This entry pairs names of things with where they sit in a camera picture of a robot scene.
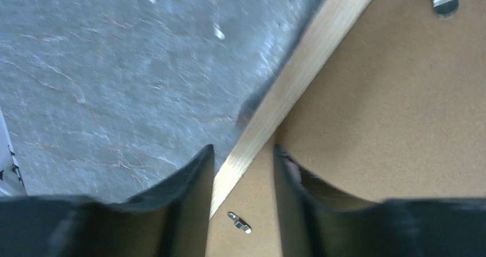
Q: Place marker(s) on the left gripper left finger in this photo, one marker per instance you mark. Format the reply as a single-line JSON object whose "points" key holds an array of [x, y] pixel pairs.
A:
{"points": [[170, 218]]}

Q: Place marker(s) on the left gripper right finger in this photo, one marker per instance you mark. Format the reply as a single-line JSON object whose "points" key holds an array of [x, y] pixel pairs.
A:
{"points": [[396, 227]]}

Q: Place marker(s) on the brown cardboard backing board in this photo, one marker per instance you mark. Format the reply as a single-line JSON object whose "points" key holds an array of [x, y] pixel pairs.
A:
{"points": [[397, 111]]}

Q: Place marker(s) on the wooden picture frame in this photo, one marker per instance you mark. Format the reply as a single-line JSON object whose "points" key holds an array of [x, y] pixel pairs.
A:
{"points": [[325, 31]]}

